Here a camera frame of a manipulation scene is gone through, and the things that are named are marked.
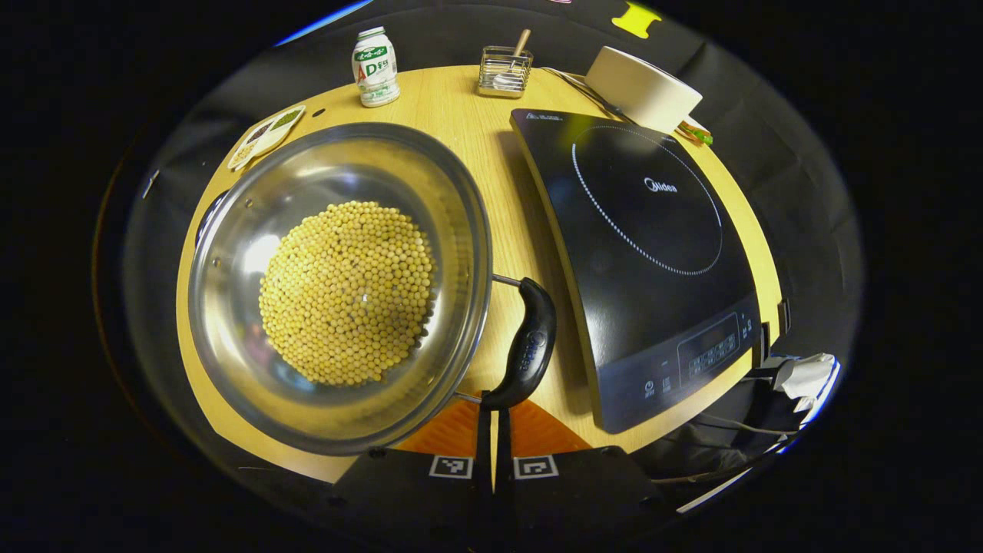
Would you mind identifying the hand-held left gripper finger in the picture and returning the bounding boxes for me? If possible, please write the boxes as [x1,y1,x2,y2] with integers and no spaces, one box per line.
[495,398,667,543]
[330,392,494,540]

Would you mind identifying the pile of yellow soybeans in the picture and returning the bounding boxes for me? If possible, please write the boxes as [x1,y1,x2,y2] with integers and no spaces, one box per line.
[259,200,438,387]

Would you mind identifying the black induction cooktop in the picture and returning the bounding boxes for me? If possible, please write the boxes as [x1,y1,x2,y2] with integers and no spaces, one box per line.
[510,108,766,435]

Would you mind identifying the stainless steel pot black handles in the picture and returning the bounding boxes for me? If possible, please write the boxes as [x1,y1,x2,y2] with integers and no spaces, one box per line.
[188,122,558,458]

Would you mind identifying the crumpled white tissue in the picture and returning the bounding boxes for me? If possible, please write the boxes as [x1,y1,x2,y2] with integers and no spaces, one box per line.
[773,353,839,413]

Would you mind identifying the white divided dish with beans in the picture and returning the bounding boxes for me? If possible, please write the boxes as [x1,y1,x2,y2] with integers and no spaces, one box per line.
[227,104,307,172]

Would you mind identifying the white milk bottle green label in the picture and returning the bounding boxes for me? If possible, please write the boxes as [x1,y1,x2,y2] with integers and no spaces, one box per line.
[352,27,402,108]

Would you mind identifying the white toaster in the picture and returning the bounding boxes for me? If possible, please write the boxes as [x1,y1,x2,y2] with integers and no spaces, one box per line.
[584,45,704,136]

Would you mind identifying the grey cable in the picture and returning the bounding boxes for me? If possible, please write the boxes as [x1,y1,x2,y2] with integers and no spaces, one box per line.
[651,413,801,486]

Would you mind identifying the metal wire utensil holder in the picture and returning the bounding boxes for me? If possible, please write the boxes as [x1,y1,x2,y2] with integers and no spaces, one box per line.
[477,46,535,99]

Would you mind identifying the toaster power cable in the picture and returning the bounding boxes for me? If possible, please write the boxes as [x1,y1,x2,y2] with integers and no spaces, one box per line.
[538,66,632,124]

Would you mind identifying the wooden handled spoon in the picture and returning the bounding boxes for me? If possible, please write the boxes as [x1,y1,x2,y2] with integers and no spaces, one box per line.
[491,28,532,91]

